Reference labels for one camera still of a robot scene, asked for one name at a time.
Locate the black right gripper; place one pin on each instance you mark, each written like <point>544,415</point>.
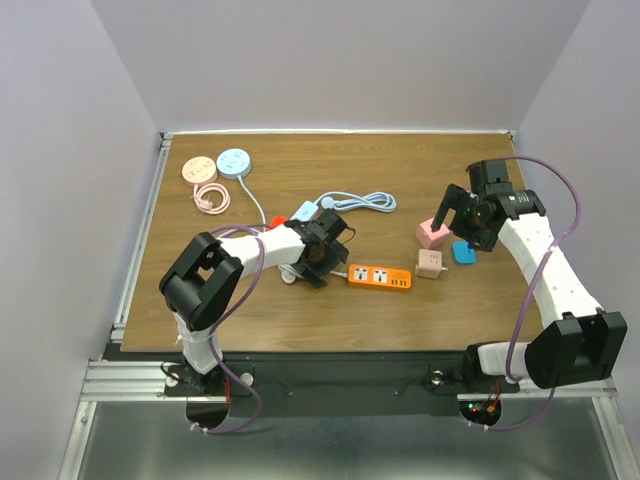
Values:
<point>458,198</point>

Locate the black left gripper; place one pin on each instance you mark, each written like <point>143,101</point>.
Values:
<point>336,253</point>

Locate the pink cube socket adapter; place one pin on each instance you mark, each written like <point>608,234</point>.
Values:
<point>431,239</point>

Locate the orange power strip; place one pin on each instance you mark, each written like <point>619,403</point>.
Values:
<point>381,278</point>

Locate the red cube adapter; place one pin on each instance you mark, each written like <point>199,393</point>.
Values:
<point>277,221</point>

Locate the blue socket adapter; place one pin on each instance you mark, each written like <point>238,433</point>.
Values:
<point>463,253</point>

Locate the light blue adapter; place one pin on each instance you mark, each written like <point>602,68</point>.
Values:
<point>345,201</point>

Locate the pink patterned cube adapter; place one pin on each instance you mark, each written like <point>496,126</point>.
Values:
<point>429,264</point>

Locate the pink round power strip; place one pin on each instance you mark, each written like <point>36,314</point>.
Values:
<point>208,195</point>

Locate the light blue round power strip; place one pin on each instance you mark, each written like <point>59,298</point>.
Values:
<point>236,164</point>

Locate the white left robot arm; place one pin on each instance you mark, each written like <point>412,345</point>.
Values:
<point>199,285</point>

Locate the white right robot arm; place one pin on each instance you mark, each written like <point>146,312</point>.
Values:
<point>580,341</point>

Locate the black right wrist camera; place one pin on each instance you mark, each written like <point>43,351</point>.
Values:
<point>489,177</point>

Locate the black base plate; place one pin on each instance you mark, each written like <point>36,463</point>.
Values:
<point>323,384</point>

